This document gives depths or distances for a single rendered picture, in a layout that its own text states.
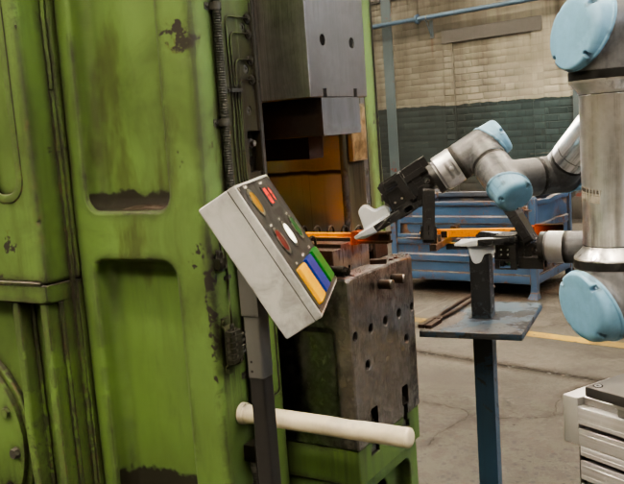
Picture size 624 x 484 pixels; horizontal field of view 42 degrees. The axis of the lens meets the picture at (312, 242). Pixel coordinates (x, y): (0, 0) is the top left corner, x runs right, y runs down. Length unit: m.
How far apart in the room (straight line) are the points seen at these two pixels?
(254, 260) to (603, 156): 0.60
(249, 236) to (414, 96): 9.84
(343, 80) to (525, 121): 8.32
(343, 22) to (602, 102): 1.01
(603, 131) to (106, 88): 1.26
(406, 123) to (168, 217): 9.48
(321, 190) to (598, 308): 1.31
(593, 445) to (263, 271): 0.67
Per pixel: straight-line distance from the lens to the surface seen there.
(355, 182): 2.45
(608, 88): 1.30
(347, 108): 2.13
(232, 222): 1.43
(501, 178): 1.56
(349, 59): 2.17
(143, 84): 2.03
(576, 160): 1.59
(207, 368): 1.94
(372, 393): 2.15
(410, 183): 1.65
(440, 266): 6.13
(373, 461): 2.21
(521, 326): 2.43
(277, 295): 1.44
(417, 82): 11.18
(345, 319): 2.02
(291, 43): 2.01
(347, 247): 2.11
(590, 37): 1.27
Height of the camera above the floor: 1.29
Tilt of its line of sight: 8 degrees down
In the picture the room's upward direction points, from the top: 4 degrees counter-clockwise
